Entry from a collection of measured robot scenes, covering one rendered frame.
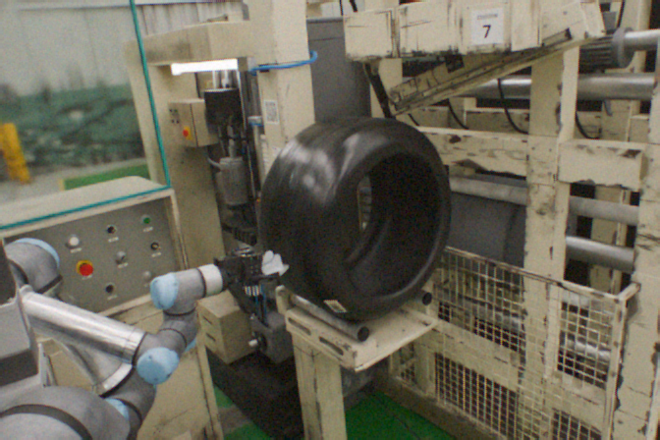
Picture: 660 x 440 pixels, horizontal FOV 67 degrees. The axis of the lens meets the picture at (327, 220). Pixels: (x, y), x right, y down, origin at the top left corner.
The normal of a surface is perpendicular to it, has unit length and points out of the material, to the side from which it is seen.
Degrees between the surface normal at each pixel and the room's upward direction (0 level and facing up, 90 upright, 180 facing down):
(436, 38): 90
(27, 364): 90
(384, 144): 80
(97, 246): 90
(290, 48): 90
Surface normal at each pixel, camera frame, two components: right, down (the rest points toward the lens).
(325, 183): -0.06, -0.15
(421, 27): -0.77, 0.27
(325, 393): 0.61, 0.20
